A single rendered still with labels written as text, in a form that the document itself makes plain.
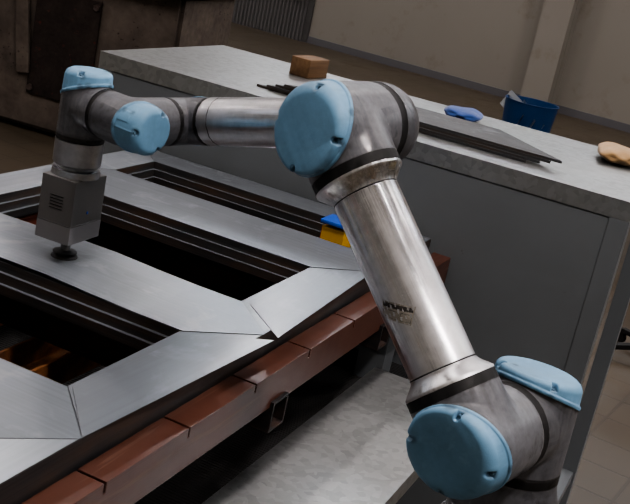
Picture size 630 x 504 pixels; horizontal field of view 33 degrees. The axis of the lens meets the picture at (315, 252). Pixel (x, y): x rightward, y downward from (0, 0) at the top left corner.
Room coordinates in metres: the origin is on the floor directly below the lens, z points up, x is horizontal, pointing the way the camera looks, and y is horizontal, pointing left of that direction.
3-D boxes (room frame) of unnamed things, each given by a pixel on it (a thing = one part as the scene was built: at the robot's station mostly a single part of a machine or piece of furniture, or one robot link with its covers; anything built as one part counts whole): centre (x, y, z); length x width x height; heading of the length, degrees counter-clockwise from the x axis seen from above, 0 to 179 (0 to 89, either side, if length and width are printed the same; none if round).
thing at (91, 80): (1.62, 0.39, 1.12); 0.09 x 0.08 x 0.11; 54
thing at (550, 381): (1.27, -0.31, 0.92); 0.13 x 0.12 x 0.14; 144
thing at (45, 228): (1.62, 0.40, 0.96); 0.10 x 0.09 x 0.16; 71
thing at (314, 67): (2.87, 0.12, 1.07); 0.10 x 0.06 x 0.05; 152
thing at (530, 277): (2.35, 0.00, 0.50); 1.30 x 0.04 x 1.01; 68
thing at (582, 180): (2.61, -0.11, 1.03); 1.30 x 0.60 x 0.04; 68
